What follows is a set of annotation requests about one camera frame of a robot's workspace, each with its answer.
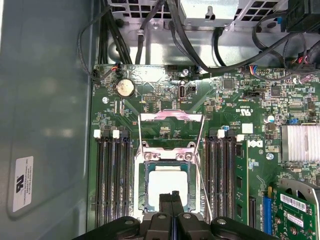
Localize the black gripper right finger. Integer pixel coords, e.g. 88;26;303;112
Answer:
171;190;273;240

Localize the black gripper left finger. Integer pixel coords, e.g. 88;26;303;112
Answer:
72;191;174;240

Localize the metal locking lever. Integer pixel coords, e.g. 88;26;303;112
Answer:
197;159;214;221

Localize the silver CPU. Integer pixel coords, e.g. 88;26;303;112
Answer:
144;161;198;212

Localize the metal socket cover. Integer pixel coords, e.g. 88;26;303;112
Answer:
138;108;205;161

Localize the black RAM slot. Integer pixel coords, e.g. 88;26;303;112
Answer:
204;129;215;223
104;129;114;226
112;137;123;221
121;136;133;218
95;137;106;227
224;129;236;221
214;137;226;218

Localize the black expansion slot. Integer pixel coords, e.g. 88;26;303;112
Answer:
248;196;257;229

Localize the blue expansion slot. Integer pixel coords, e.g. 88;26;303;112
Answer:
262;194;275;236

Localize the green RAM stick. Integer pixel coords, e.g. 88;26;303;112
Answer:
234;141;250;226

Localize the graphics card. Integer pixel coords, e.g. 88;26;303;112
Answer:
273;178;320;240

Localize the white square board sticker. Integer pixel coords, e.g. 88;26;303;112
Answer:
241;122;254;135

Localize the green motherboard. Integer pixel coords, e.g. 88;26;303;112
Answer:
87;63;320;240

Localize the silver internal USB port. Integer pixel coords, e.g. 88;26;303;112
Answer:
177;84;187;101

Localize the silver chipset heatsink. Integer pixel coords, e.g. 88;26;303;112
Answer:
280;124;320;164

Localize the white case sticker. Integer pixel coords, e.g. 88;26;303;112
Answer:
12;156;35;213

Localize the round coin battery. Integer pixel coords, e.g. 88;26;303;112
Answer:
116;78;136;99

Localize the black open PC case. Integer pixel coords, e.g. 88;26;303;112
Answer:
0;0;320;240

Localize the silver metal drive cage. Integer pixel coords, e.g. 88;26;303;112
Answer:
109;0;288;29

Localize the thick black cable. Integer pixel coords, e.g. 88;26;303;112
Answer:
166;0;320;75

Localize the black cable bundle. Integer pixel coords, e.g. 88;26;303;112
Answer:
98;0;133;65

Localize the thin black cable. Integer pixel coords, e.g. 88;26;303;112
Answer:
76;4;121;82

